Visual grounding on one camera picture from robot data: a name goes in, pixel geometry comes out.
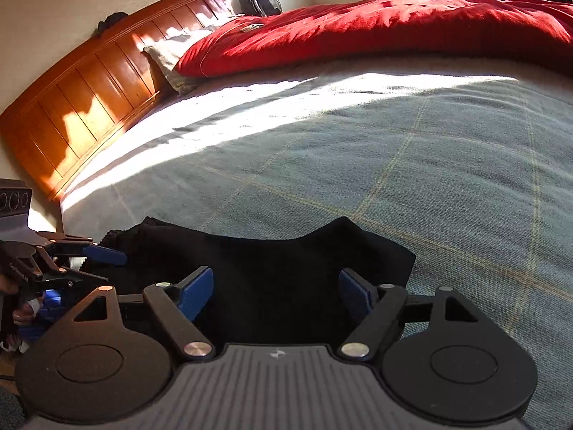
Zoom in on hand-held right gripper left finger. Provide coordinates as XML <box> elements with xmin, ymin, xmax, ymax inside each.
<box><xmin>73</xmin><ymin>266</ymin><xmax>216</xmax><ymax>363</ymax></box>

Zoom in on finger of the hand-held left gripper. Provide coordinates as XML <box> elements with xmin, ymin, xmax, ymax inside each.
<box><xmin>27</xmin><ymin>266</ymin><xmax>107</xmax><ymax>296</ymax></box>
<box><xmin>36</xmin><ymin>230</ymin><xmax>129</xmax><ymax>268</ymax></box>

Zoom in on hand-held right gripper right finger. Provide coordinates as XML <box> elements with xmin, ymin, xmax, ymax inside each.
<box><xmin>338</xmin><ymin>268</ymin><xmax>481</xmax><ymax>363</ymax></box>

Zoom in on black shorts with elastic waistband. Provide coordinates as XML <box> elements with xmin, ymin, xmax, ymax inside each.
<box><xmin>87</xmin><ymin>216</ymin><xmax>417</xmax><ymax>350</ymax></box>

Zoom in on person's left hand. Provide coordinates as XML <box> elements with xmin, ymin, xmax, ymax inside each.
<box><xmin>11</xmin><ymin>298</ymin><xmax>45</xmax><ymax>325</ymax></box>

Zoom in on wooden headboard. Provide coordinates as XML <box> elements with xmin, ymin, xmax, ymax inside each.
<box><xmin>0</xmin><ymin>0</ymin><xmax>233</xmax><ymax>202</ymax></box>

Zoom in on pale pillow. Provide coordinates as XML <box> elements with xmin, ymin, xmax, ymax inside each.
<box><xmin>142</xmin><ymin>27</ymin><xmax>218</xmax><ymax>96</ymax></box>

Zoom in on dark object on headboard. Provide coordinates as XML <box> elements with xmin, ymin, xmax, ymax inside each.
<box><xmin>95</xmin><ymin>12</ymin><xmax>130</xmax><ymax>35</ymax></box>

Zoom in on red quilt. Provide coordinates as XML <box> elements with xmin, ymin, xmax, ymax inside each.
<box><xmin>174</xmin><ymin>0</ymin><xmax>573</xmax><ymax>79</ymax></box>

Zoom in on black backpack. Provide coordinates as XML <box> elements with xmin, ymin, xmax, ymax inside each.
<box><xmin>236</xmin><ymin>0</ymin><xmax>284</xmax><ymax>17</ymax></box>

